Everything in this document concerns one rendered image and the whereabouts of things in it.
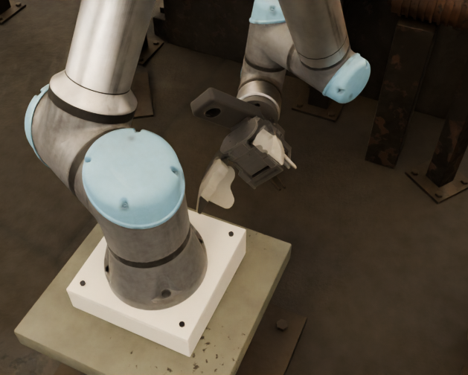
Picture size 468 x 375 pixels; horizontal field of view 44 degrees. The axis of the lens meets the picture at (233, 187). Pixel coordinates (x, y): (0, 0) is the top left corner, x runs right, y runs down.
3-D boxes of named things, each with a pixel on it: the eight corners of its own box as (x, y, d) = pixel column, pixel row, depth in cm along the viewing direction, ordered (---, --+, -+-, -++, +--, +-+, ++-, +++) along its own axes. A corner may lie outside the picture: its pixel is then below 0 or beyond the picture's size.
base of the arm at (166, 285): (175, 327, 79) (167, 291, 72) (85, 286, 84) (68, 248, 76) (225, 243, 88) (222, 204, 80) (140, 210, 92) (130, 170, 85)
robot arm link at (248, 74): (245, 41, 102) (239, 82, 107) (239, 72, 93) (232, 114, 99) (289, 48, 102) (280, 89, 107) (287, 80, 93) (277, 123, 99)
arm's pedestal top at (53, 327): (208, 432, 79) (207, 422, 76) (19, 344, 87) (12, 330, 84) (290, 257, 98) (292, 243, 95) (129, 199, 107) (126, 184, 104)
